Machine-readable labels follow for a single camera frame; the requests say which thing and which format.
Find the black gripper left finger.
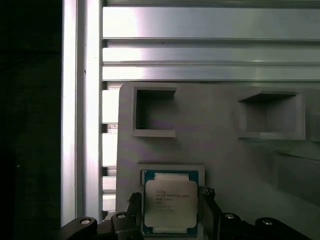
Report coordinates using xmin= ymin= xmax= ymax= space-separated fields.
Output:
xmin=61 ymin=191 xmax=143 ymax=240

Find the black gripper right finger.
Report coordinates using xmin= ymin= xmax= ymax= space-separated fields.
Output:
xmin=199 ymin=186 xmax=310 ymax=240

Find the silver CPU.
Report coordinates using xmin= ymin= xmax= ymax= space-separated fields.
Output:
xmin=141 ymin=169 xmax=201 ymax=236

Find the grey parts rack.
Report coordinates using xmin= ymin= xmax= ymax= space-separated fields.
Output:
xmin=117 ymin=81 xmax=320 ymax=240

